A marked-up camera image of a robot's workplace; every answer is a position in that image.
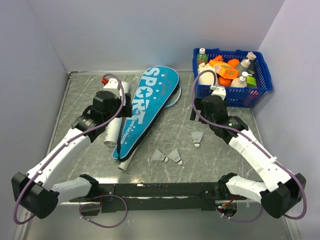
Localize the blue racket cover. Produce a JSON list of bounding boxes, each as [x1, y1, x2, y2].
[[112, 65, 180, 162]]

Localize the green drink bottle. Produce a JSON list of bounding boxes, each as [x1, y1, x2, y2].
[[196, 48, 208, 66]]

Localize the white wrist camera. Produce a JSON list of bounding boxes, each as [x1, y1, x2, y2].
[[210, 85, 227, 100], [101, 77, 120, 98]]

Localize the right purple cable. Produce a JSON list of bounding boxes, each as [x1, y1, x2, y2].
[[191, 69, 307, 221]]

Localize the badminton racket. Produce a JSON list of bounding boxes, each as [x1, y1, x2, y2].
[[118, 83, 182, 171]]

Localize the beige cloth bag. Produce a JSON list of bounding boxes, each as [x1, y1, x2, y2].
[[197, 62, 218, 86]]

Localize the grey pump bottle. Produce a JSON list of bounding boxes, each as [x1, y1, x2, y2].
[[235, 51, 257, 78]]

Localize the white pump bottle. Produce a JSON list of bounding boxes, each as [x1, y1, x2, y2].
[[230, 71, 252, 88]]

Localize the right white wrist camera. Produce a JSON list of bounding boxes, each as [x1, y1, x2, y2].
[[210, 85, 227, 100]]

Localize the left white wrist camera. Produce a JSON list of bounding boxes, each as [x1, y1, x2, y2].
[[101, 77, 120, 98]]

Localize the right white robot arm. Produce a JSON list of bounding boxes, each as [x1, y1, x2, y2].
[[190, 95, 307, 220]]

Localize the orange fruit back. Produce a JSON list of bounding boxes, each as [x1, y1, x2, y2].
[[227, 58, 240, 68]]

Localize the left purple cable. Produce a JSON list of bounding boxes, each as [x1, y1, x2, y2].
[[12, 73, 126, 225]]

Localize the green box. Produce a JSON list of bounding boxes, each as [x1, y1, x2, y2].
[[246, 76, 257, 88]]

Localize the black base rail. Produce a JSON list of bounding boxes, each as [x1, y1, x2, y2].
[[71, 182, 233, 213]]

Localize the orange fruit front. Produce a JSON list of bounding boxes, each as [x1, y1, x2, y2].
[[218, 76, 232, 87]]

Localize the orange carton box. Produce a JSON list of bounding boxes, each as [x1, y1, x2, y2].
[[208, 59, 239, 80]]

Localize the white shuttlecock tube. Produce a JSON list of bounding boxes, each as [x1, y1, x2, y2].
[[103, 90, 122, 148]]

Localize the white shuttlecock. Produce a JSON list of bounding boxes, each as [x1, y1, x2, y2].
[[167, 148, 183, 166], [191, 131, 203, 148], [151, 148, 169, 163]]

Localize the blue plastic basket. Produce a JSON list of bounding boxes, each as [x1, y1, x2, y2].
[[205, 48, 273, 108]]

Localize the orange fruit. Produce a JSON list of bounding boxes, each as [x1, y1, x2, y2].
[[218, 76, 232, 87], [227, 58, 240, 68]]

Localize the purple cable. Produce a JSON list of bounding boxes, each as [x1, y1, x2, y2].
[[191, 69, 307, 221], [12, 73, 126, 225]]

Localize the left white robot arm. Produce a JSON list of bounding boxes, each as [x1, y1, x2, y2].
[[11, 90, 133, 225]]

